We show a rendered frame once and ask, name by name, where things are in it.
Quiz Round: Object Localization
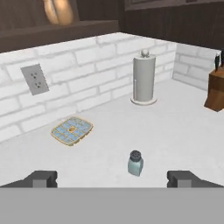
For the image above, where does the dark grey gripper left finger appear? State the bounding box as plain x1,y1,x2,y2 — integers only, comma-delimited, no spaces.
0,170,59,189

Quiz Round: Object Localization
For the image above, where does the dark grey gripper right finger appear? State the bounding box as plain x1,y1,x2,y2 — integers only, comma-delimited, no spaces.
166,170,224,189

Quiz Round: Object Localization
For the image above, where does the glass shaker with black cap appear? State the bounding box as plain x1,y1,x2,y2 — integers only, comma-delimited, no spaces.
127,150,144,178

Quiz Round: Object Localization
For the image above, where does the blue and gold trivet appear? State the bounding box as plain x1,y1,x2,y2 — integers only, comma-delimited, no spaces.
50,115,95,147

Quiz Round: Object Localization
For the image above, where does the wooden knife block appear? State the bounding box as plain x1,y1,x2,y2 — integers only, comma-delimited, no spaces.
203,50,224,113

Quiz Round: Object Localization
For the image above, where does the white paper towel holder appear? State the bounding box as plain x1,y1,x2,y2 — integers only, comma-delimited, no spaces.
129,49,158,106

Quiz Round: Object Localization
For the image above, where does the tan wooden object on shelf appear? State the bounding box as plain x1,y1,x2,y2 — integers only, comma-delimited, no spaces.
43,0,74,26

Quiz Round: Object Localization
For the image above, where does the grey wall power outlet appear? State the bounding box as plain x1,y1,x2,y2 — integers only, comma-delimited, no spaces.
20,63,50,96

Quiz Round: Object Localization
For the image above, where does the dark wooden wall shelf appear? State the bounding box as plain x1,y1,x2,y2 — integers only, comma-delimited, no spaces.
0,19,121,54

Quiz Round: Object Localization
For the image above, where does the dark wooden wall cabinet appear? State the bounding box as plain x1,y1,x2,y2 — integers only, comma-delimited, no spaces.
117,0,224,51

